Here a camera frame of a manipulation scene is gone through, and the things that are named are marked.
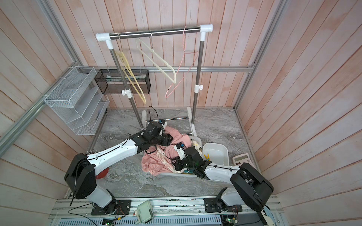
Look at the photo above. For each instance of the dinosaur print cream garment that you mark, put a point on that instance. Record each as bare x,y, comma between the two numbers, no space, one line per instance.
198,147

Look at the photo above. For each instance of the floral pink white garment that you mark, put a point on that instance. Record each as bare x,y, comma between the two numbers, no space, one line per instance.
166,156

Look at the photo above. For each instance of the pink jacket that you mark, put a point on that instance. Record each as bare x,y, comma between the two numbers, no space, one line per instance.
150,162

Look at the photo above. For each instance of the yellow-green plastic hanger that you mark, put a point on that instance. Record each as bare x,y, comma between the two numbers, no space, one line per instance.
125,59

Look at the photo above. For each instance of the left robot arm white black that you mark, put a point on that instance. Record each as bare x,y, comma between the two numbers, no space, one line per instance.
82,172

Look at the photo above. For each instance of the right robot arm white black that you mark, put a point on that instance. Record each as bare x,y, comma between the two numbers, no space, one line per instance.
248,185

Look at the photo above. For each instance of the white perforated laundry basket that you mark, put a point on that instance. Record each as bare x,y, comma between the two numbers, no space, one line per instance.
193,139

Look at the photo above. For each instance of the white plastic tray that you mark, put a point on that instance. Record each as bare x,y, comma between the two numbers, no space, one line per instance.
218,153

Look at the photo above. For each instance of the pink white calculator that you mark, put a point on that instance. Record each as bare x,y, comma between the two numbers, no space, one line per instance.
242,158

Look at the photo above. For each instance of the red cup of pencils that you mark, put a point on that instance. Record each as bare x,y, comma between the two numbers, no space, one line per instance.
102,174

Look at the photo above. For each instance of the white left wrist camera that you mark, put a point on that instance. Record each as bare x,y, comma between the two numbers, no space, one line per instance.
163,122

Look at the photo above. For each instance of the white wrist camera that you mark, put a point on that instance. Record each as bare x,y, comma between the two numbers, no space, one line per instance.
163,122
180,149

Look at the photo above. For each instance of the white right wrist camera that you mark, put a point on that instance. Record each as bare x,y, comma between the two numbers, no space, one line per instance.
180,149

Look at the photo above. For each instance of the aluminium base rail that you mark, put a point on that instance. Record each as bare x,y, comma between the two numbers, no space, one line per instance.
166,211

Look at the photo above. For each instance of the white wire mesh wall shelf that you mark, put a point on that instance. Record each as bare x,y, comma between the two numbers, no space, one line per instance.
79,106

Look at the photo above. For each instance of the green-white box on rail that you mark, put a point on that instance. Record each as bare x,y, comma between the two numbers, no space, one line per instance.
144,212

